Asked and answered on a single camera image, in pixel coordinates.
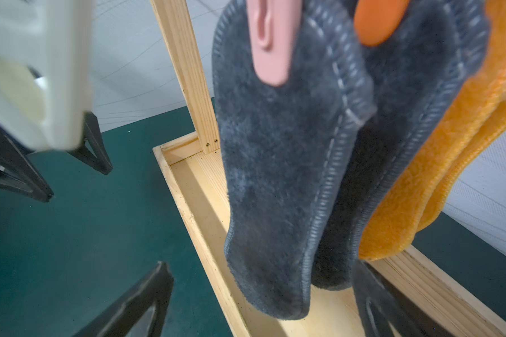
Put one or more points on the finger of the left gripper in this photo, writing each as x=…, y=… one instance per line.
x=92, y=151
x=18, y=174

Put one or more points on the wooden clothes rack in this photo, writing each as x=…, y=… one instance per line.
x=195, y=176

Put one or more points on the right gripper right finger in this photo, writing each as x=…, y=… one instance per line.
x=384, y=309

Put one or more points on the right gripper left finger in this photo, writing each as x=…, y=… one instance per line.
x=151, y=294

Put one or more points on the yellow insole rearmost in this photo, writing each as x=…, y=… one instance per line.
x=474, y=188

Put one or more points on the dark navy insole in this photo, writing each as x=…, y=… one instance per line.
x=417, y=73
x=285, y=149

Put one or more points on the yellow insole back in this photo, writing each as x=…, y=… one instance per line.
x=471, y=124

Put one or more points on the pink clip hanger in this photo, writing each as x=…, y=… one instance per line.
x=273, y=27

